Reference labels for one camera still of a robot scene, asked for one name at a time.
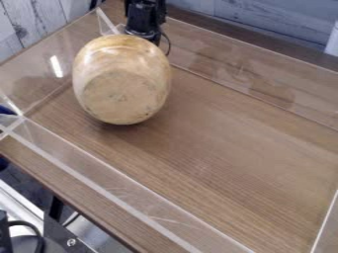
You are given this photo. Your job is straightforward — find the clear acrylic tray walls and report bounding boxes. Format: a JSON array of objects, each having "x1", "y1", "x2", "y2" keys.
[{"x1": 0, "y1": 2, "x2": 338, "y2": 253}]

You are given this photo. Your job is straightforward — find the brown wooden bowl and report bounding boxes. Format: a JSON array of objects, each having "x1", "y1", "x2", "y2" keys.
[{"x1": 72, "y1": 35, "x2": 171, "y2": 125}]

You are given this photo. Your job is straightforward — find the black metal table bracket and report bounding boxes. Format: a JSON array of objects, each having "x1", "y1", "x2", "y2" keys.
[{"x1": 43, "y1": 197, "x2": 96, "y2": 253}]

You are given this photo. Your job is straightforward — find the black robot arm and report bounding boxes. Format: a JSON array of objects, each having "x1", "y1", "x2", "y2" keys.
[{"x1": 124, "y1": 0, "x2": 167, "y2": 45}]

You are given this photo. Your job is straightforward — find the blue object at left edge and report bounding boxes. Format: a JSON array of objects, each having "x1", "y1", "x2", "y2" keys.
[{"x1": 0, "y1": 105, "x2": 17, "y2": 116}]

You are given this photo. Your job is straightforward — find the black cable loop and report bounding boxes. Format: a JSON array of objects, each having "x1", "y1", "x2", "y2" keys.
[{"x1": 7, "y1": 219, "x2": 48, "y2": 253}]

